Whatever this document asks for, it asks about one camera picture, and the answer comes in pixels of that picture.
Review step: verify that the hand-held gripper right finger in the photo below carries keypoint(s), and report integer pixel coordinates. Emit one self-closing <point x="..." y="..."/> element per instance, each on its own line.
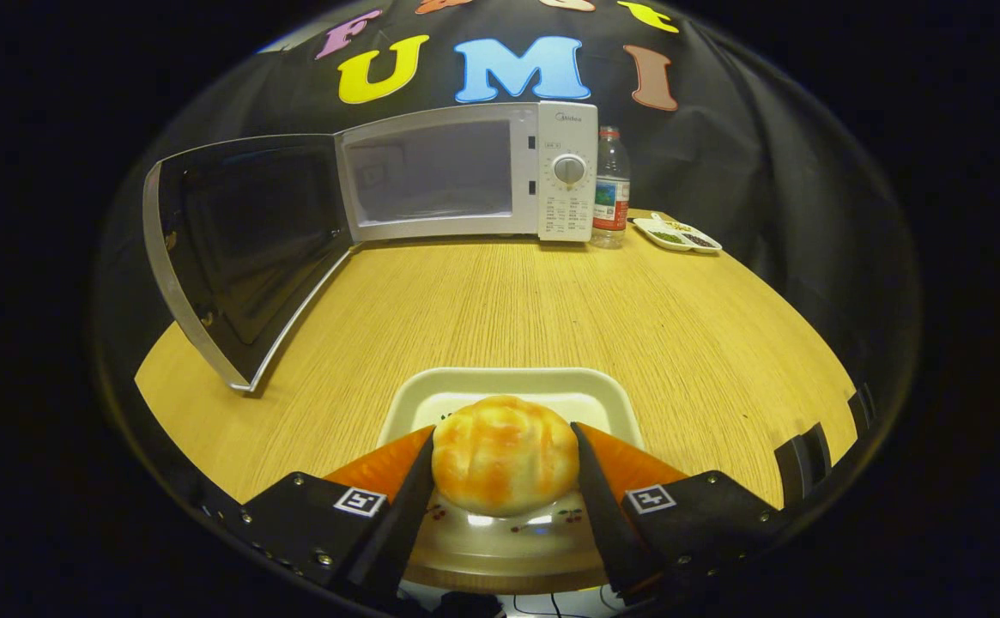
<point x="607" y="524"/>

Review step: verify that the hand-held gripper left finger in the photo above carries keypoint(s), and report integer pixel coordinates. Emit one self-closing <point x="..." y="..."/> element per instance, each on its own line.
<point x="405" y="524"/>

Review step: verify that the golden bread bun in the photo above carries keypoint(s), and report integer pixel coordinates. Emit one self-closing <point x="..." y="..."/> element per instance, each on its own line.
<point x="504" y="455"/>

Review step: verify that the white microwave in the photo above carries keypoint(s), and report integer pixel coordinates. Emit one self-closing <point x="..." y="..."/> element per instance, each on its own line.
<point x="431" y="172"/>

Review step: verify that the cream rectangular plate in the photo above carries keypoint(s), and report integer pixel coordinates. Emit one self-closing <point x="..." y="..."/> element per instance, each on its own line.
<point x="508" y="382"/>

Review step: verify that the black table clamp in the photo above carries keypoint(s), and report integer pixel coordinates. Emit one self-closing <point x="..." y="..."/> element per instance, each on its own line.
<point x="802" y="455"/>
<point x="862" y="408"/>

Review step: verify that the divided dish with beans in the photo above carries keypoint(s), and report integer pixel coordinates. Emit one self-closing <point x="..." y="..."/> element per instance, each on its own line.
<point x="675" y="233"/>

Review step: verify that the clear plastic water bottle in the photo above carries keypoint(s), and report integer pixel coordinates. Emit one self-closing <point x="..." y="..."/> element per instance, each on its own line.
<point x="610" y="184"/>

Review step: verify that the black backdrop cloth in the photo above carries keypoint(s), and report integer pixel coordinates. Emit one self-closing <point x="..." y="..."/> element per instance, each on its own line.
<point x="766" y="154"/>

